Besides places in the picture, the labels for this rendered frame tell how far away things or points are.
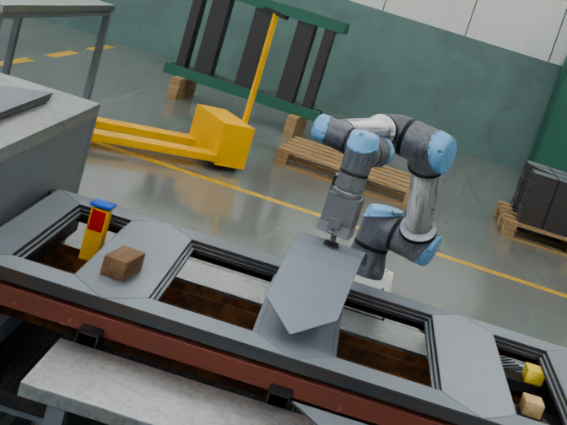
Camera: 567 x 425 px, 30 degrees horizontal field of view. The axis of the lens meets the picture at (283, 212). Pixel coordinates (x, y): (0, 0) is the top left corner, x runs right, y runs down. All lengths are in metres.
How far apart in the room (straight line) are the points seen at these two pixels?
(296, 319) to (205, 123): 5.66
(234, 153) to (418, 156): 4.85
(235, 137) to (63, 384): 5.74
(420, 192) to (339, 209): 0.58
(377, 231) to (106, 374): 1.38
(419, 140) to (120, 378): 1.23
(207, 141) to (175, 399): 5.82
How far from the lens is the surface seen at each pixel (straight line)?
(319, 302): 2.52
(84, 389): 2.20
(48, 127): 2.97
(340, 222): 2.65
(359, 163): 2.63
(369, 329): 3.26
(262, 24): 10.28
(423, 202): 3.22
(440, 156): 3.05
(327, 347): 2.51
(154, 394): 2.25
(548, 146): 12.15
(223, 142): 7.79
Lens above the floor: 1.70
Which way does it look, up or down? 14 degrees down
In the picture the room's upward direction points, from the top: 17 degrees clockwise
